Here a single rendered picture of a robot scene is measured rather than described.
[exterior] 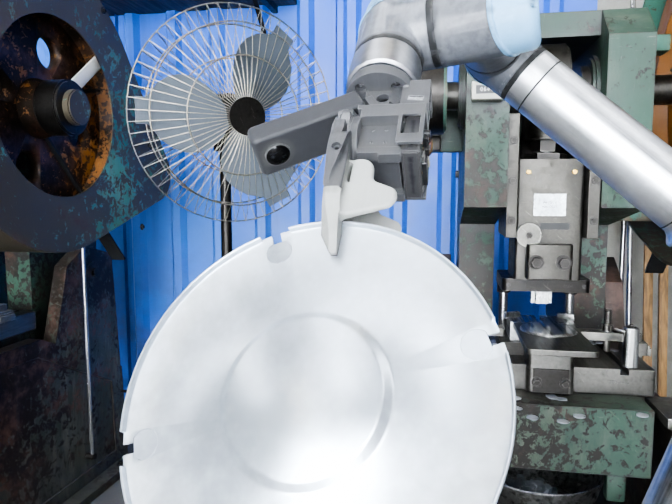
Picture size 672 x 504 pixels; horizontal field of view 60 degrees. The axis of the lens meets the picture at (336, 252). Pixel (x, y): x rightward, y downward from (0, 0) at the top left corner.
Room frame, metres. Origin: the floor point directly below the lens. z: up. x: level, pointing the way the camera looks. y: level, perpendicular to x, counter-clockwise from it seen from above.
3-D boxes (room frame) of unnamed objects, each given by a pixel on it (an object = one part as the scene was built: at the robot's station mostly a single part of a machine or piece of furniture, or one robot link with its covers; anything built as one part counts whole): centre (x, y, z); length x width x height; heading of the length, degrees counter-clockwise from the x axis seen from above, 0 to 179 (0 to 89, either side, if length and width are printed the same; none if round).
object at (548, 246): (1.39, -0.50, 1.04); 0.17 x 0.15 x 0.30; 170
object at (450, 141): (1.49, -0.27, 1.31); 0.22 x 0.12 x 0.22; 170
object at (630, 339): (1.27, -0.66, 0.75); 0.03 x 0.03 x 0.10; 80
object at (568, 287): (1.43, -0.51, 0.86); 0.20 x 0.16 x 0.05; 80
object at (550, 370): (1.26, -0.48, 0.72); 0.25 x 0.14 x 0.14; 170
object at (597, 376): (1.43, -0.51, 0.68); 0.45 x 0.30 x 0.06; 80
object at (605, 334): (1.40, -0.67, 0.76); 0.17 x 0.06 x 0.10; 80
